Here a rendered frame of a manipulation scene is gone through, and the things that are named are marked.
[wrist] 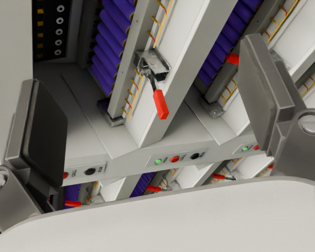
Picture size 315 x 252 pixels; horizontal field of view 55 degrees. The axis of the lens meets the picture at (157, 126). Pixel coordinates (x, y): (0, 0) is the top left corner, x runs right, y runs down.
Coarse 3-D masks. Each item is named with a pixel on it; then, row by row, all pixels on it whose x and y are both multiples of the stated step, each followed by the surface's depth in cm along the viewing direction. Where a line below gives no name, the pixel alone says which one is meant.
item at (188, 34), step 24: (72, 0) 43; (192, 0) 31; (216, 0) 30; (72, 24) 47; (168, 24) 35; (192, 24) 32; (216, 24) 33; (72, 48) 51; (168, 48) 36; (192, 48) 34; (72, 72) 54; (192, 72) 39; (96, 96) 53; (144, 96) 43; (168, 96) 40; (96, 120) 50; (120, 120) 49; (144, 120) 45; (168, 120) 47; (120, 144) 48; (144, 144) 49
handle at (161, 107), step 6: (144, 72) 36; (150, 72) 36; (150, 78) 36; (156, 84) 35; (156, 90) 34; (156, 96) 34; (162, 96) 34; (156, 102) 34; (162, 102) 33; (156, 108) 34; (162, 108) 33; (162, 114) 33
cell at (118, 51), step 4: (100, 24) 44; (104, 24) 43; (100, 28) 43; (104, 28) 43; (100, 32) 44; (104, 32) 43; (108, 32) 43; (104, 36) 43; (108, 36) 43; (112, 36) 42; (108, 40) 43; (112, 40) 42; (116, 40) 42; (112, 44) 42; (116, 44) 42; (112, 48) 42; (116, 48) 42; (120, 48) 41; (116, 52) 42; (120, 52) 42
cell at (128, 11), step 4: (116, 0) 38; (120, 0) 38; (124, 0) 37; (116, 4) 38; (120, 4) 38; (124, 4) 37; (128, 4) 37; (120, 8) 38; (124, 8) 37; (128, 8) 37; (132, 8) 37; (124, 12) 37; (128, 12) 37; (132, 12) 37; (128, 16) 37
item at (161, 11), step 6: (162, 0) 33; (168, 0) 33; (162, 12) 34; (156, 18) 35; (156, 24) 35; (156, 30) 36; (150, 42) 37; (150, 48) 38; (144, 66) 41; (138, 78) 42; (132, 84) 44; (132, 90) 44; (132, 96) 45; (126, 102) 47; (126, 108) 47; (126, 114) 48
